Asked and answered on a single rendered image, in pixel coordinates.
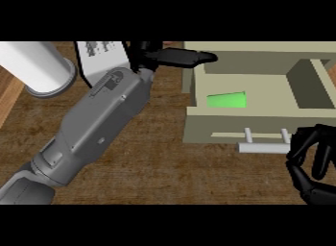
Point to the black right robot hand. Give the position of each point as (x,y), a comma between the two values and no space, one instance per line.
(325,192)

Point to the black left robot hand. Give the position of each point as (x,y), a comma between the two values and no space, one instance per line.
(173,57)

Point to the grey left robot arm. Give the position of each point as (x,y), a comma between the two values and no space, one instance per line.
(98,115)

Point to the beige open drawer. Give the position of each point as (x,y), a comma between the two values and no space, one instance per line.
(259,85)

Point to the beige drawer front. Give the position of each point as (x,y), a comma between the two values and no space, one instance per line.
(212,125)

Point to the white printed box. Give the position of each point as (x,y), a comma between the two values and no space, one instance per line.
(103,59)

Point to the green patch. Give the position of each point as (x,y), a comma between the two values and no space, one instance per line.
(226,100)

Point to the white cylinder with grey rim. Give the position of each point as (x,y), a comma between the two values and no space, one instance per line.
(29,64)

